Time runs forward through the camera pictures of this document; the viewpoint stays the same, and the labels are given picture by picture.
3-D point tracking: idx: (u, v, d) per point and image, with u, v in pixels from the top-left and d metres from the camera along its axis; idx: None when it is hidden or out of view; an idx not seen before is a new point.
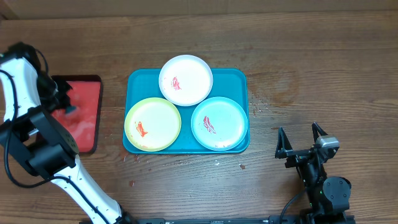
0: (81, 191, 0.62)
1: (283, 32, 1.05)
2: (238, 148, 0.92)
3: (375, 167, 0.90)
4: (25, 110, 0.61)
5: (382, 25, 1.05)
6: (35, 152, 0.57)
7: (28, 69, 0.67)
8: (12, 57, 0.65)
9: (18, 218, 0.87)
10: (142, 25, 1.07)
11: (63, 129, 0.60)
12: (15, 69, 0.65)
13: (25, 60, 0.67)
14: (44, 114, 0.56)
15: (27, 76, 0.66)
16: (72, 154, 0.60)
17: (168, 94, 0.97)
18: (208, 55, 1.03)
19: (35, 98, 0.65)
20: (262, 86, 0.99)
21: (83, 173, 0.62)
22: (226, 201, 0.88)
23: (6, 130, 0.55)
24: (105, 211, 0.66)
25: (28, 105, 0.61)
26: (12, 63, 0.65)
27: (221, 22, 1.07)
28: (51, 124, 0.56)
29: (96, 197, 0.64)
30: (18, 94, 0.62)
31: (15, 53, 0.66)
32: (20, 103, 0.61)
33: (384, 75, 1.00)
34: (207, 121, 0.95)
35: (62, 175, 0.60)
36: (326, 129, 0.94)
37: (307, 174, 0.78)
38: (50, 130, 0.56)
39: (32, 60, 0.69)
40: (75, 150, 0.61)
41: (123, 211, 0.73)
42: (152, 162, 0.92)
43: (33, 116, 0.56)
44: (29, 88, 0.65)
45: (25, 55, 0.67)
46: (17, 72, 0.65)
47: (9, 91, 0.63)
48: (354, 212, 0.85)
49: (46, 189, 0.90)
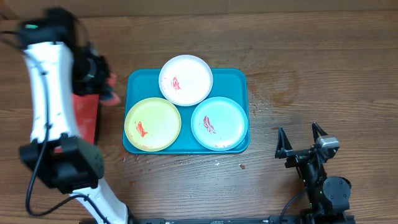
0: (96, 206, 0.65)
1: (282, 32, 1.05)
2: (238, 148, 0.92)
3: (375, 167, 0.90)
4: (56, 133, 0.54)
5: (382, 25, 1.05)
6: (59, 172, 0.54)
7: (63, 58, 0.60)
8: (45, 36, 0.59)
9: (18, 218, 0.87)
10: (142, 26, 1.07)
11: (92, 151, 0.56)
12: (50, 64, 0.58)
13: (63, 46, 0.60)
14: (78, 145, 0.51)
15: (62, 73, 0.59)
16: (96, 178, 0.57)
17: (168, 94, 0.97)
18: (208, 55, 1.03)
19: (68, 106, 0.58)
20: (262, 86, 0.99)
21: (101, 193, 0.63)
22: (226, 201, 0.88)
23: (36, 152, 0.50)
24: (113, 221, 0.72)
25: (60, 124, 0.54)
26: (48, 52, 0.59)
27: (221, 22, 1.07)
28: (82, 155, 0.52)
29: (107, 210, 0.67)
30: (51, 109, 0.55)
31: (48, 30, 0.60)
32: (52, 121, 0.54)
33: (384, 75, 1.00)
34: (207, 121, 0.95)
35: (82, 193, 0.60)
36: (326, 129, 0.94)
37: (306, 175, 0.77)
38: (81, 160, 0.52)
39: (67, 42, 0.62)
40: (100, 175, 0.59)
41: (129, 214, 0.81)
42: (152, 162, 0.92)
43: (66, 145, 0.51)
44: (63, 96, 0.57)
45: (56, 28, 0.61)
46: (51, 68, 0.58)
47: (42, 100, 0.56)
48: (354, 212, 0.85)
49: (46, 189, 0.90)
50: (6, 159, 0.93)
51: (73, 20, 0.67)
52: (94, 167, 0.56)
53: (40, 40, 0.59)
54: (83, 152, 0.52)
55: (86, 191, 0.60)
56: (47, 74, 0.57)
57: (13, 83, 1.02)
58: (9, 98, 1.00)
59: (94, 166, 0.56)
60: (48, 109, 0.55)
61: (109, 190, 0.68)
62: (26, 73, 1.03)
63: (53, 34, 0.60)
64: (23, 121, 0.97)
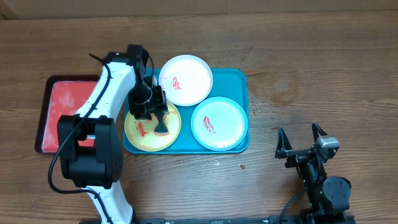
0: (104, 205, 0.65)
1: (282, 32, 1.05)
2: (238, 148, 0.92)
3: (375, 167, 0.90)
4: (97, 115, 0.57)
5: (382, 25, 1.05)
6: (81, 157, 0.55)
7: (128, 79, 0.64)
8: (122, 60, 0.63)
9: (17, 218, 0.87)
10: (142, 25, 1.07)
11: (117, 151, 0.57)
12: (117, 73, 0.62)
13: (133, 69, 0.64)
14: (110, 128, 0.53)
15: (124, 85, 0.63)
16: (111, 180, 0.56)
17: (168, 94, 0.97)
18: (208, 55, 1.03)
19: (115, 107, 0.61)
20: (262, 86, 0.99)
21: (112, 193, 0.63)
22: (226, 201, 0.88)
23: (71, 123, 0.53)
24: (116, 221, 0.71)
25: (103, 111, 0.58)
26: (119, 66, 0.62)
27: (221, 22, 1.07)
28: (110, 141, 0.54)
29: (114, 211, 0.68)
30: (102, 97, 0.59)
31: (129, 59, 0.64)
32: (98, 106, 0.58)
33: (384, 75, 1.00)
34: (207, 121, 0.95)
35: (94, 190, 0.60)
36: (326, 129, 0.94)
37: (306, 174, 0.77)
38: (105, 147, 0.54)
39: (138, 71, 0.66)
40: (115, 178, 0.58)
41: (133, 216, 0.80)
42: (153, 162, 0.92)
43: (101, 125, 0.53)
44: (115, 99, 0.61)
45: (135, 65, 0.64)
46: (117, 78, 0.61)
47: (96, 91, 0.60)
48: (354, 212, 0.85)
49: (46, 189, 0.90)
50: (6, 159, 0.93)
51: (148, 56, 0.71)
52: (114, 165, 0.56)
53: (117, 59, 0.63)
54: (112, 139, 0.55)
55: (98, 189, 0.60)
56: (112, 79, 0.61)
57: (12, 82, 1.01)
58: (9, 98, 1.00)
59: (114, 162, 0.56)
60: (100, 96, 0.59)
61: (119, 192, 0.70)
62: (26, 73, 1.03)
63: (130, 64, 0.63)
64: (23, 121, 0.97)
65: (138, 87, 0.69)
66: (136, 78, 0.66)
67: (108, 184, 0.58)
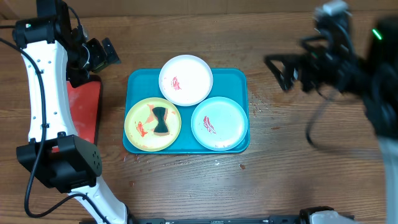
0: (95, 205, 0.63)
1: (283, 32, 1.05)
2: (238, 148, 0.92)
3: (375, 167, 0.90)
4: (52, 133, 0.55)
5: None
6: (58, 172, 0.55)
7: (59, 58, 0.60)
8: (38, 33, 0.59)
9: (17, 218, 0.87)
10: (142, 26, 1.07)
11: (90, 150, 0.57)
12: (43, 62, 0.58)
13: (57, 43, 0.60)
14: (75, 145, 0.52)
15: (58, 69, 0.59)
16: (94, 177, 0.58)
17: (168, 94, 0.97)
18: (208, 55, 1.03)
19: (64, 106, 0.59)
20: (262, 86, 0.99)
21: (100, 191, 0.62)
22: (226, 201, 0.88)
23: (33, 154, 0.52)
24: (112, 220, 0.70)
25: (55, 124, 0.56)
26: (43, 50, 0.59)
27: (221, 22, 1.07)
28: (80, 155, 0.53)
29: (106, 209, 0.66)
30: (48, 107, 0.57)
31: (43, 29, 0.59)
32: (48, 121, 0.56)
33: None
34: (207, 121, 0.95)
35: (79, 191, 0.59)
36: (326, 129, 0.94)
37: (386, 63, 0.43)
38: (78, 160, 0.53)
39: (62, 37, 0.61)
40: (99, 172, 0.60)
41: (128, 214, 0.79)
42: (152, 162, 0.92)
43: (63, 145, 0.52)
44: (60, 100, 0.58)
45: (56, 30, 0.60)
46: (48, 67, 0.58)
47: (38, 102, 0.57)
48: (354, 212, 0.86)
49: (46, 189, 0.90)
50: (5, 159, 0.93)
51: (67, 11, 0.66)
52: (93, 165, 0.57)
53: (30, 34, 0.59)
54: (81, 150, 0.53)
55: (84, 190, 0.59)
56: (43, 73, 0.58)
57: (12, 82, 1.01)
58: (9, 98, 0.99)
59: (92, 164, 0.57)
60: (44, 109, 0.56)
61: (107, 189, 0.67)
62: (25, 73, 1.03)
63: (49, 33, 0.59)
64: (24, 121, 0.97)
65: (69, 50, 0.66)
66: (64, 46, 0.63)
67: (93, 182, 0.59)
